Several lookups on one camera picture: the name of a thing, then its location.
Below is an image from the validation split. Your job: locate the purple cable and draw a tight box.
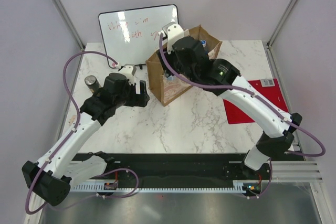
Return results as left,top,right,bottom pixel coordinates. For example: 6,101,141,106
159,34,326,200
25,50,120,214

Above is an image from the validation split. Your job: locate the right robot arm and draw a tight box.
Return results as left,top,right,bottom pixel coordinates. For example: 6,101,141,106
159,35,302,179

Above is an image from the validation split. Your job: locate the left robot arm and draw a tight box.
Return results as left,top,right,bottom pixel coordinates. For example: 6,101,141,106
22,72,150,206

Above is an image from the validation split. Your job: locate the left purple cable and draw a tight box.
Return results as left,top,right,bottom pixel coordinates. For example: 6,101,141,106
25,50,120,214

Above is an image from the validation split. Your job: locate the blue-label water bottle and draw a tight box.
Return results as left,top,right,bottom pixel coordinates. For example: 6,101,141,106
200,40,209,52

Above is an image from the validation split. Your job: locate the silver beverage can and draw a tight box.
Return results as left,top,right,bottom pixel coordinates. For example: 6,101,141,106
163,70,176,82

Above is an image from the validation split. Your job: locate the black and yellow can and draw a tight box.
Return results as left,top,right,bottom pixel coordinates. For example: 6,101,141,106
84,75,101,93

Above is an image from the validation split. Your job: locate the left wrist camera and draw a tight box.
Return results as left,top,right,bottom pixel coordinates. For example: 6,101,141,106
118,64,137,85

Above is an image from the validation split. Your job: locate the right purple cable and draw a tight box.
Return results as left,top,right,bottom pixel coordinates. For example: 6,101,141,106
159,34,326,200

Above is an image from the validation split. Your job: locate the white dry-erase board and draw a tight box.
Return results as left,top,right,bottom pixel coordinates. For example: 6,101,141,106
98,4,179,66

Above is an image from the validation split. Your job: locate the white cable duct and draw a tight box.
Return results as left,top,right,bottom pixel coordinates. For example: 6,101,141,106
70,180,260,194

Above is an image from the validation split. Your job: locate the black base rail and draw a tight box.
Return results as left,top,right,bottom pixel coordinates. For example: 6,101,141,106
70,151,272,190

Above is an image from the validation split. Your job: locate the brown canvas tote bag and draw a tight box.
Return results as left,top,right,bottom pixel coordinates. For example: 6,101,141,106
146,25,222,106

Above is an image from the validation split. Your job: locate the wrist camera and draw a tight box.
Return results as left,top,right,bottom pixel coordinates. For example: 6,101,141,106
118,64,137,85
159,22,185,54

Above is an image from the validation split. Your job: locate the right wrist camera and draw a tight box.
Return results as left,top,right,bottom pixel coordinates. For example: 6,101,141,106
159,22,185,54

